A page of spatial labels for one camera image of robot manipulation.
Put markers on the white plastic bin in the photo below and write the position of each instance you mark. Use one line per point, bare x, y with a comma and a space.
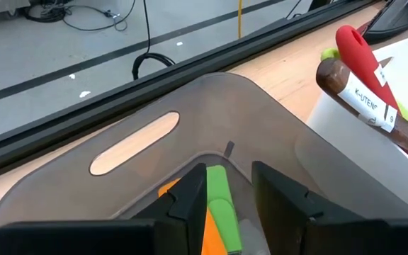
349, 148

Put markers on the green peeler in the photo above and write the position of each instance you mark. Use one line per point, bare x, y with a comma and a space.
221, 212

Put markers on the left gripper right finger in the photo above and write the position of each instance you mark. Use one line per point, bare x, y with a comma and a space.
278, 209

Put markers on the wooden spoon with white label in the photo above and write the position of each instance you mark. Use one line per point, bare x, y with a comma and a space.
331, 76

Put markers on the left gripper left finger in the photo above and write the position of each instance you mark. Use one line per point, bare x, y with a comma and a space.
191, 198

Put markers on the green silicone spoon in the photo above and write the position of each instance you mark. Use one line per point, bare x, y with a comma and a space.
329, 54

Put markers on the red silicone spoon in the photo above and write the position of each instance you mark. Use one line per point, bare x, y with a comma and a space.
360, 60

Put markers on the grey translucent plastic bin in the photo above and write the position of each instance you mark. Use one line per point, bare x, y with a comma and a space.
225, 106

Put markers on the black aluminium table frame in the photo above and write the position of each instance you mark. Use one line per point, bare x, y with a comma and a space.
83, 120

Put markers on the orange scraper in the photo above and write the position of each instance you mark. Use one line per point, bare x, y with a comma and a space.
212, 237

